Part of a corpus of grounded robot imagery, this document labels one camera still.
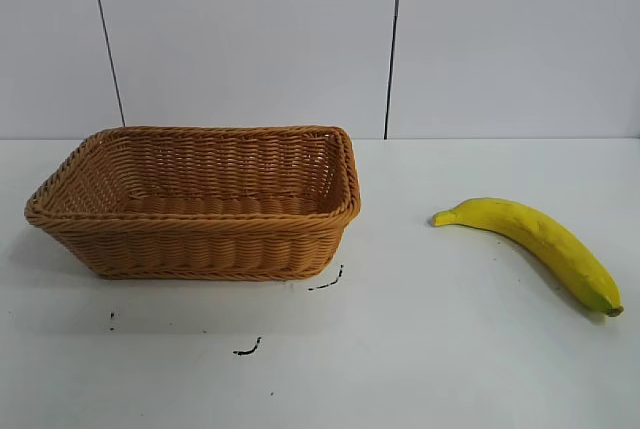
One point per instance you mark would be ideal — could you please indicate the brown woven wicker basket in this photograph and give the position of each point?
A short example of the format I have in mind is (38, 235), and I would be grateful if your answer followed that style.
(200, 244)

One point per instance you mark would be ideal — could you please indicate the yellow banana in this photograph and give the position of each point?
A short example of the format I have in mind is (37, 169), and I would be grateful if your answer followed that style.
(550, 239)

